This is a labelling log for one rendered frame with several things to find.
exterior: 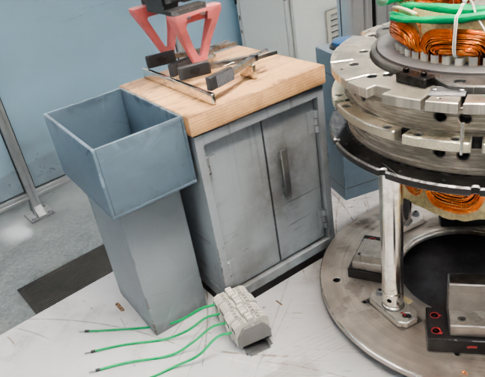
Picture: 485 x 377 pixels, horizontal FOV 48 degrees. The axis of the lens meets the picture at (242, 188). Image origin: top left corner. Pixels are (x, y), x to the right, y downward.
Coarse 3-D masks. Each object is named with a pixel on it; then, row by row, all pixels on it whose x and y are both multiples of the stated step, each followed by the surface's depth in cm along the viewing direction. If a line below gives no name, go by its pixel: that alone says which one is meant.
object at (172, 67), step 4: (188, 56) 69; (180, 60) 68; (184, 60) 68; (188, 60) 68; (168, 64) 67; (172, 64) 67; (176, 64) 67; (180, 64) 68; (184, 64) 68; (168, 68) 67; (172, 68) 67; (176, 68) 67; (172, 72) 67; (176, 72) 67; (172, 76) 67
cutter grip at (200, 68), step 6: (186, 66) 65; (192, 66) 65; (198, 66) 65; (204, 66) 66; (180, 72) 65; (186, 72) 65; (192, 72) 65; (198, 72) 66; (204, 72) 66; (210, 72) 66; (180, 78) 65; (186, 78) 66
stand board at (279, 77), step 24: (240, 48) 80; (168, 72) 75; (264, 72) 68; (288, 72) 67; (312, 72) 66; (144, 96) 67; (168, 96) 65; (216, 96) 63; (240, 96) 62; (264, 96) 63; (288, 96) 65; (192, 120) 59; (216, 120) 61
